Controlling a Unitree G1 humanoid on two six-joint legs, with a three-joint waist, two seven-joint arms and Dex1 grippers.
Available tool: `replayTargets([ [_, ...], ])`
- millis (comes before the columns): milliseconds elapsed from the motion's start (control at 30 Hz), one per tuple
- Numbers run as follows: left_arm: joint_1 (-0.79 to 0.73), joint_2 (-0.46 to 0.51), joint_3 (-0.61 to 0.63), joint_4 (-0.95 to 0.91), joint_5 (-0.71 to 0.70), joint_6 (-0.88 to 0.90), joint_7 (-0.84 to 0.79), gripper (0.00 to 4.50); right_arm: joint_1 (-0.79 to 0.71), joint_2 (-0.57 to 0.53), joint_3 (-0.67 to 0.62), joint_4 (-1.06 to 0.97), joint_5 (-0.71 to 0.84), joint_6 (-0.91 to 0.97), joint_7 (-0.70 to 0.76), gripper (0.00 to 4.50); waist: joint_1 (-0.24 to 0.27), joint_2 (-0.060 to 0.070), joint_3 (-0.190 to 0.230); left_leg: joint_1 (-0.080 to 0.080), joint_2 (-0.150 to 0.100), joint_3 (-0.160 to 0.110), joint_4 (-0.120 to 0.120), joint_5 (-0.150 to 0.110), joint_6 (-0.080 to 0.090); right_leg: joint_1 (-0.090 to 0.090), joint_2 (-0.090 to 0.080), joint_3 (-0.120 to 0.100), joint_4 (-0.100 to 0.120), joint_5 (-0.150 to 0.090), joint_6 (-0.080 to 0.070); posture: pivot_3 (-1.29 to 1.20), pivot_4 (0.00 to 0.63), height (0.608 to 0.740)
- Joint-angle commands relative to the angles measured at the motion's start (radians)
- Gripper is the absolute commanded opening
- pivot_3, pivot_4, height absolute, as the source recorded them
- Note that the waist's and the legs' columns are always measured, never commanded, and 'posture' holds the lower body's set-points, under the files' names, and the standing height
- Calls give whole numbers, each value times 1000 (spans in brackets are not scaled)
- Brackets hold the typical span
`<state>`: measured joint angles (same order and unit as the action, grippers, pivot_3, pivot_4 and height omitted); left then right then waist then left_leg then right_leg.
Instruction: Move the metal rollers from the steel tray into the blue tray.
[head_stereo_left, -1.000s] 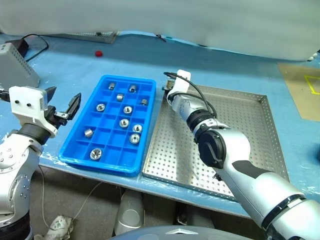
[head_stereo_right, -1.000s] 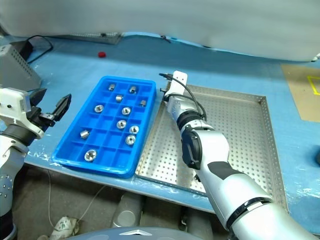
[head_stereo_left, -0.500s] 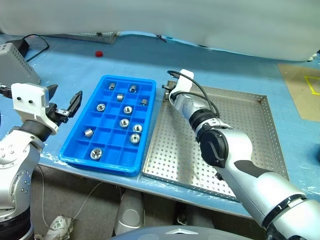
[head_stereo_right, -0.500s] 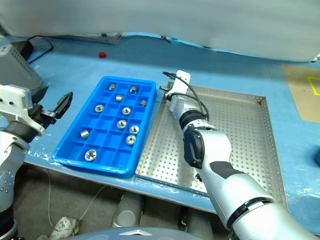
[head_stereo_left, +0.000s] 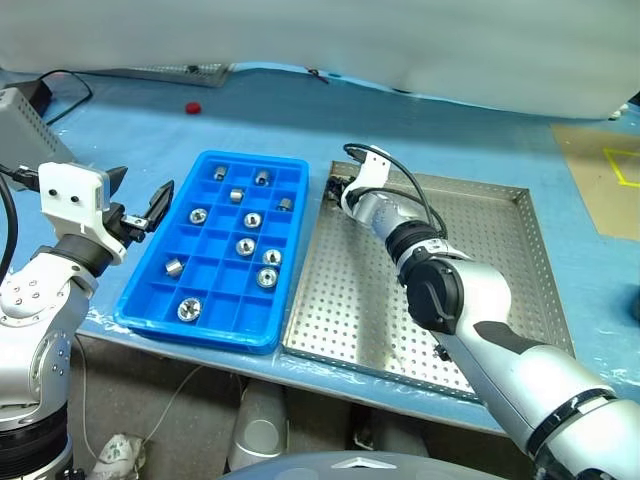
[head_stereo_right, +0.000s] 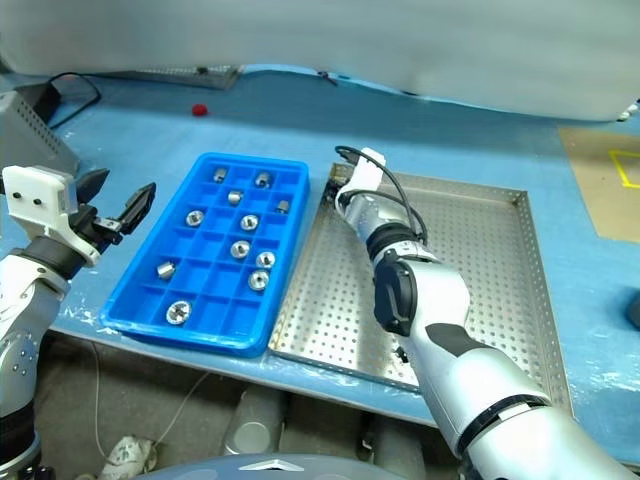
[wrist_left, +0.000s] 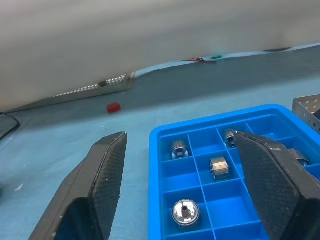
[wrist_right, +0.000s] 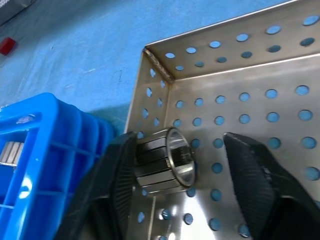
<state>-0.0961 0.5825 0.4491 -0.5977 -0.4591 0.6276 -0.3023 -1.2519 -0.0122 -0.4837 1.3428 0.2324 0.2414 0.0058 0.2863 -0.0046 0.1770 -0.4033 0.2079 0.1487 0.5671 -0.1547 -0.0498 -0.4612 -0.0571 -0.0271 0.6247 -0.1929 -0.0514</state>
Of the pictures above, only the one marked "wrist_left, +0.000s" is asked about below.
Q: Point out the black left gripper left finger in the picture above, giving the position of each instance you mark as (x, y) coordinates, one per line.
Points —
(100, 180)

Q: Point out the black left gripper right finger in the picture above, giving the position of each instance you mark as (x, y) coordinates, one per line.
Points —
(275, 187)

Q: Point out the red bottle cap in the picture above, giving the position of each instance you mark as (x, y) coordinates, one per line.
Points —
(114, 107)

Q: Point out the perforated metal tray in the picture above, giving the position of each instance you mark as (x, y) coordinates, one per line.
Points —
(112, 86)
(307, 110)

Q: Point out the small black object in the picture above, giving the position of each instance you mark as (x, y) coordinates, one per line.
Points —
(102, 84)

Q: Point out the blue plastic compartment bin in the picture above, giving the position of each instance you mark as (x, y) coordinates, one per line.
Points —
(225, 200)

